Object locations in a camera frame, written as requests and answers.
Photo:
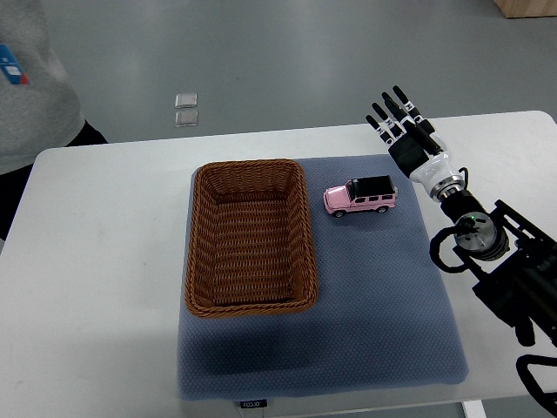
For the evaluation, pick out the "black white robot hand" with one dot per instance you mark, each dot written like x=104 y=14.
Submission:
x=422 y=160

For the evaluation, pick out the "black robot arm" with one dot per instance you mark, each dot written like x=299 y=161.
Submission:
x=512 y=259

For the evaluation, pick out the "pink toy car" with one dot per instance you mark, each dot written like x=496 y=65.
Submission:
x=372 y=194

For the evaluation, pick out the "brown wicker basket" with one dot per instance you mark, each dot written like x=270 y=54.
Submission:
x=250 y=249

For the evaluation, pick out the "wooden box corner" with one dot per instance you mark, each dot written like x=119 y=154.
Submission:
x=527 y=8

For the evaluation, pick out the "blue-grey fabric mat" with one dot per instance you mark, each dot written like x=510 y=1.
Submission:
x=382 y=319

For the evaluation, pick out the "lower metal floor plate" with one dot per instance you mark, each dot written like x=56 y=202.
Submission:
x=186 y=118

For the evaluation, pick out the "metal floor plate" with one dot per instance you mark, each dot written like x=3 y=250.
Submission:
x=186 y=118
x=186 y=100

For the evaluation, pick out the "upper metal floor plate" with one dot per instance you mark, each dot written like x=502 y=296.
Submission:
x=186 y=100

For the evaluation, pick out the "person in grey hoodie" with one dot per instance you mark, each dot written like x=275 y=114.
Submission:
x=39 y=107

